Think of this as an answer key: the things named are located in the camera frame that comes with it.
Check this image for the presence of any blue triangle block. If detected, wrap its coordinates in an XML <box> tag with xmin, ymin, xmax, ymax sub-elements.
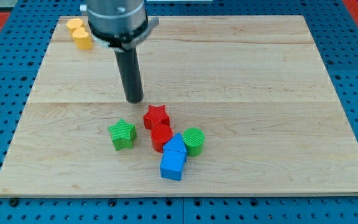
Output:
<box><xmin>163</xmin><ymin>133</ymin><xmax>187</xmax><ymax>162</ymax></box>

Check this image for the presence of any yellow hexagon block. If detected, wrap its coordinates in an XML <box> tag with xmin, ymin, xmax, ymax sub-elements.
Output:
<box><xmin>66</xmin><ymin>18</ymin><xmax>85</xmax><ymax>39</ymax></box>

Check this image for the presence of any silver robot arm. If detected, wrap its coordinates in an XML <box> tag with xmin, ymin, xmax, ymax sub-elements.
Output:
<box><xmin>80</xmin><ymin>0</ymin><xmax>159</xmax><ymax>103</ymax></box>

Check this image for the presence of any yellow heart block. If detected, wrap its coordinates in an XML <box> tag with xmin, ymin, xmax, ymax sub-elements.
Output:
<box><xmin>72</xmin><ymin>27</ymin><xmax>93</xmax><ymax>50</ymax></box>

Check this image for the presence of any green star block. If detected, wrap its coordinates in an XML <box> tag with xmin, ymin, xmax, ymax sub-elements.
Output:
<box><xmin>108</xmin><ymin>119</ymin><xmax>137</xmax><ymax>151</ymax></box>

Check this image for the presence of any red star block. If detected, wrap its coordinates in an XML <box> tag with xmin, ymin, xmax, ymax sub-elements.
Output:
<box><xmin>143</xmin><ymin>105</ymin><xmax>170</xmax><ymax>130</ymax></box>

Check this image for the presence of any blue cube block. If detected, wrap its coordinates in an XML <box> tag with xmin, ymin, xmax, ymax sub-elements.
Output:
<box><xmin>160</xmin><ymin>150</ymin><xmax>186</xmax><ymax>181</ymax></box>

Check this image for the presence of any light wooden board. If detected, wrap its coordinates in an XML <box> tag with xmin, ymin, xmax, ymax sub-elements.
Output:
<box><xmin>0</xmin><ymin>16</ymin><xmax>358</xmax><ymax>198</ymax></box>

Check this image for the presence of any red cylinder block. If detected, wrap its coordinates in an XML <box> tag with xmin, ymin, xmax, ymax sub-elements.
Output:
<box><xmin>150</xmin><ymin>124</ymin><xmax>173</xmax><ymax>153</ymax></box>

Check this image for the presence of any green cylinder block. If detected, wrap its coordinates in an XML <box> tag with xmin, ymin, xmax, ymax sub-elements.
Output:
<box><xmin>183</xmin><ymin>128</ymin><xmax>205</xmax><ymax>157</ymax></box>

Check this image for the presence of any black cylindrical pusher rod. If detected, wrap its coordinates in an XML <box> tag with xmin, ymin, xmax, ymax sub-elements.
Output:
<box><xmin>115</xmin><ymin>49</ymin><xmax>144</xmax><ymax>103</ymax></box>

